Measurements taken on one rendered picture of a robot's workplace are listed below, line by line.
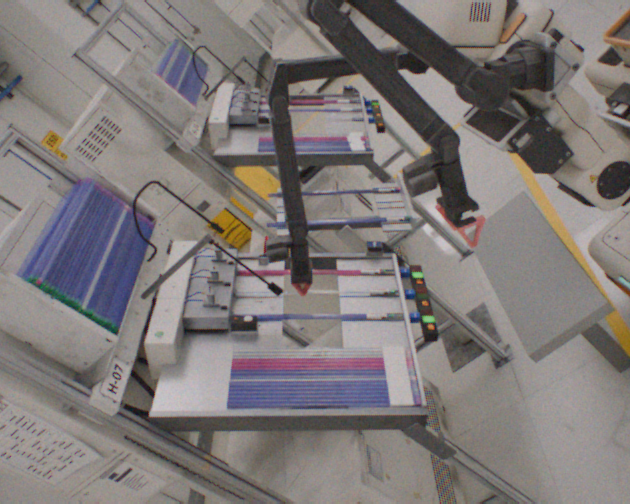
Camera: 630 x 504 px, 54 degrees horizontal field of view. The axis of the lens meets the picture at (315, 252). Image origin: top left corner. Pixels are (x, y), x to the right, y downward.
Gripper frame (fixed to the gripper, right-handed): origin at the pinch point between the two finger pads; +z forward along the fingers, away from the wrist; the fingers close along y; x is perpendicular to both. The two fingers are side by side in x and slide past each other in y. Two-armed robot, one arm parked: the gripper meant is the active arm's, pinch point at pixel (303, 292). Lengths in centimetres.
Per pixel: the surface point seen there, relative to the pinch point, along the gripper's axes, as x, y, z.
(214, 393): -24.2, 40.0, -0.5
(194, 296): -32.6, 7.1, -7.0
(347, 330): 12.9, 16.5, 1.9
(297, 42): -2, -451, 64
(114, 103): -78, -103, -25
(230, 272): -22.7, -4.5, -6.4
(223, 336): -23.7, 18.4, -0.4
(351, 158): 23, -96, 4
